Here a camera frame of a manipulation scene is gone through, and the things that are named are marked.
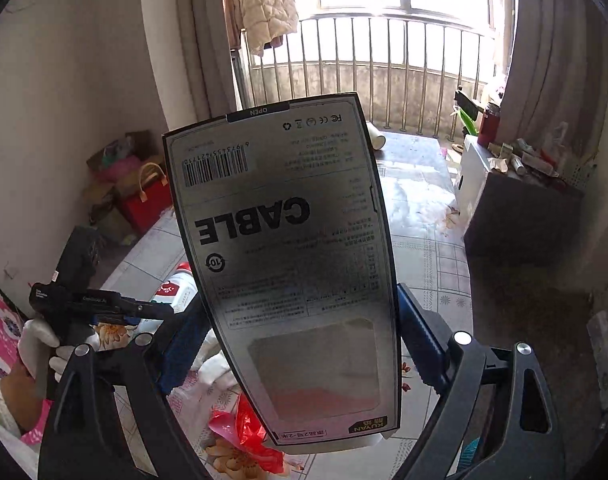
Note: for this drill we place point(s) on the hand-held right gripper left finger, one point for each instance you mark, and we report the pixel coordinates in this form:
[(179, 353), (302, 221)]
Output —
[(184, 355)]

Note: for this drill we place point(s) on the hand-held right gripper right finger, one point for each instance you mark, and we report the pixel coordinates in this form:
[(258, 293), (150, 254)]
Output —
[(421, 340)]

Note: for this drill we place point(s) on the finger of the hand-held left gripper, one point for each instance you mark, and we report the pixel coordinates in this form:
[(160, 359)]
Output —
[(149, 306), (126, 318)]

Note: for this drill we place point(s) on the white canister with red label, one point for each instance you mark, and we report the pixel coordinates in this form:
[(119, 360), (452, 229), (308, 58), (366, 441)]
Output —
[(179, 300)]

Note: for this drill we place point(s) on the grey retail box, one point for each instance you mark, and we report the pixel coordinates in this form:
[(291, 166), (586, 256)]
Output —
[(284, 260)]

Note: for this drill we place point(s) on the person's left forearm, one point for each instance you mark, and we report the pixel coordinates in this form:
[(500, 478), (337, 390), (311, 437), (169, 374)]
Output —
[(19, 387)]

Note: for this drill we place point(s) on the person's left hand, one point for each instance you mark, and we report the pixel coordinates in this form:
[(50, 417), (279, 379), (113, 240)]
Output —
[(34, 342)]

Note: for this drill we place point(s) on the red gift bag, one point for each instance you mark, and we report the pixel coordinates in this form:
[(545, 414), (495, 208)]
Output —
[(144, 205)]

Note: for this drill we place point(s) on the red plastic snack bag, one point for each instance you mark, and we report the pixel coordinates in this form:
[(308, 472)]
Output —
[(244, 430)]

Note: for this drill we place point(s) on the brown cardboard box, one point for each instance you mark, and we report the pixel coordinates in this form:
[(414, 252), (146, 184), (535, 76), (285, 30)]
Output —
[(134, 142)]

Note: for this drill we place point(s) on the grey cabinet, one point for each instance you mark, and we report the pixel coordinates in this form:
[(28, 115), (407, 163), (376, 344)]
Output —
[(523, 220)]

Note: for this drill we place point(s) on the white box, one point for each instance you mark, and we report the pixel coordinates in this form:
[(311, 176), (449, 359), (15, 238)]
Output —
[(476, 180)]

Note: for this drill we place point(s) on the clutter of tubes and boxes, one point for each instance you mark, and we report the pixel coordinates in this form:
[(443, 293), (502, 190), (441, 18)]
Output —
[(528, 160)]

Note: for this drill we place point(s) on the white paper cup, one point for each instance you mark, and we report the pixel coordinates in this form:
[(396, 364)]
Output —
[(376, 135)]

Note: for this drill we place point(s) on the red bottle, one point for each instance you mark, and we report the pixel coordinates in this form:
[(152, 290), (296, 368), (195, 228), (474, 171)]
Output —
[(488, 127)]

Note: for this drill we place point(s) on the beige curtain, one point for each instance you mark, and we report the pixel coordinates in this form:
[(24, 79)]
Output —
[(204, 35), (548, 60)]

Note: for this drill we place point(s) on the metal window railing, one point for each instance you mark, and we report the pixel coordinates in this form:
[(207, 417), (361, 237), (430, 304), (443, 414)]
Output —
[(359, 60)]

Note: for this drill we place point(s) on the beige padded jacket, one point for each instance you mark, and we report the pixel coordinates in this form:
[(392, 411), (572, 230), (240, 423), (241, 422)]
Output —
[(259, 5)]

